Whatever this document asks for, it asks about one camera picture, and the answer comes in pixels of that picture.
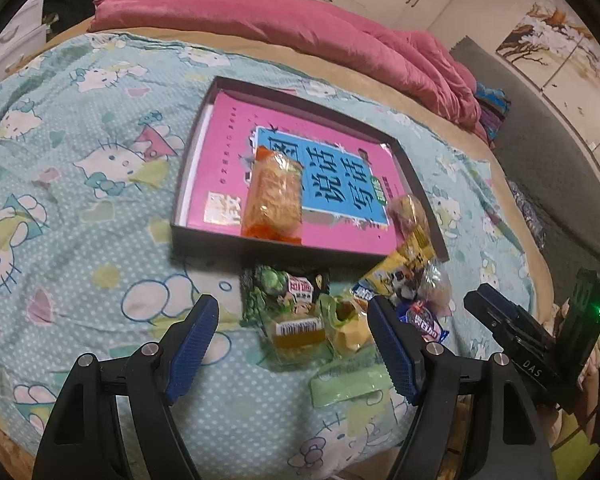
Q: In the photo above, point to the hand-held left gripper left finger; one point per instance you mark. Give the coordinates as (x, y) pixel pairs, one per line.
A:
(195, 340)

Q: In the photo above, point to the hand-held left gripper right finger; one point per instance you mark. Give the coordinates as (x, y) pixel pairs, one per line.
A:
(395, 355)

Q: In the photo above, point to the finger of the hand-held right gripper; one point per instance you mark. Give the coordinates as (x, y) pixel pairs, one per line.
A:
(505, 317)

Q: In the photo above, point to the blue cookie packet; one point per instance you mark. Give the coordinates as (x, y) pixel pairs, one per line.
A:
(425, 327)

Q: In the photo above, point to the green-wrapped yellow cake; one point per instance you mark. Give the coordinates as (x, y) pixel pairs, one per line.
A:
(347, 330)

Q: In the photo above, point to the dark shallow cardboard box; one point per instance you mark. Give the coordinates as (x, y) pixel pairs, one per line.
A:
(205, 245)

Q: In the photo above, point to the clear-wrapped golden pastry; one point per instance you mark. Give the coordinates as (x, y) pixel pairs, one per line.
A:
(407, 215)

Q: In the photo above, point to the orange snack packet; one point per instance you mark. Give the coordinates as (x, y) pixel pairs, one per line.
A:
(272, 195)

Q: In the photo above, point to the flat light green wrapper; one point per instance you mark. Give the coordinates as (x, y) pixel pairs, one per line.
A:
(345, 385)

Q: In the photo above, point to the dark green snack packet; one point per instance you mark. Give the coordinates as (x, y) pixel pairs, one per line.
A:
(265, 290)

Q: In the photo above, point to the yellow snack packet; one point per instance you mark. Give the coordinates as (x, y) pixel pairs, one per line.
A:
(405, 260)

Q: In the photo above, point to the clear-wrapped amber cake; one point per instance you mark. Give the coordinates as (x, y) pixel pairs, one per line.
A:
(295, 345)

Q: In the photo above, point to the grey patterned cushion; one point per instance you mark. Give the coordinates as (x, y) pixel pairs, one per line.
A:
(527, 210)

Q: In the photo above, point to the printed cartoon blanket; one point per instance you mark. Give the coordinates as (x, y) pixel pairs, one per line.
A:
(80, 210)

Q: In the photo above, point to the pink book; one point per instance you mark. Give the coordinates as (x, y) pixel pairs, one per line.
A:
(230, 160)

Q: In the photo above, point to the grey padded headboard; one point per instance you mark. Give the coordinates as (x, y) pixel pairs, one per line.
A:
(530, 135)

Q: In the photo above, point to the striped colourful pillow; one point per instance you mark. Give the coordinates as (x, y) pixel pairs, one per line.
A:
(492, 110)

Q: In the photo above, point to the pink quilt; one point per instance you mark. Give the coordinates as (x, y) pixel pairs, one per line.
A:
(280, 25)

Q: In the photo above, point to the white drawer cabinet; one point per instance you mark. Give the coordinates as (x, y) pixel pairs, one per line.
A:
(15, 35)

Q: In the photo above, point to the floral wall painting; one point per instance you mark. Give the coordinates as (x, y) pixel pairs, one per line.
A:
(555, 45)

